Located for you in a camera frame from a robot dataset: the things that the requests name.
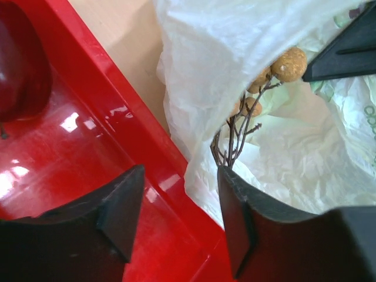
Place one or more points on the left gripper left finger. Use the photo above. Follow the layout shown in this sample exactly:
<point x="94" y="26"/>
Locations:
<point x="88" y="239"/>

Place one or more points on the brown fake longan bunch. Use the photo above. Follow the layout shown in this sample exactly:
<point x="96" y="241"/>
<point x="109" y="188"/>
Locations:
<point x="229" y="140"/>

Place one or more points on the dark red fake apple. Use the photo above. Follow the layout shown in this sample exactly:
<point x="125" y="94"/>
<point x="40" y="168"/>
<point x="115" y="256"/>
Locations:
<point x="26" y="75"/>

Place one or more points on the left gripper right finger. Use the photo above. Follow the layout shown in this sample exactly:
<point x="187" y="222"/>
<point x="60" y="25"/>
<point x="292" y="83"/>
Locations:
<point x="268" y="240"/>

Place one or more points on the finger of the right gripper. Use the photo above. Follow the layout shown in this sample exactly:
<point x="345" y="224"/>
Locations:
<point x="349" y="54"/>

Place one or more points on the green avocado print plastic bag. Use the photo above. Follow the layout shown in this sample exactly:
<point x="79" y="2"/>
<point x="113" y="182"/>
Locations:
<point x="315" y="149"/>

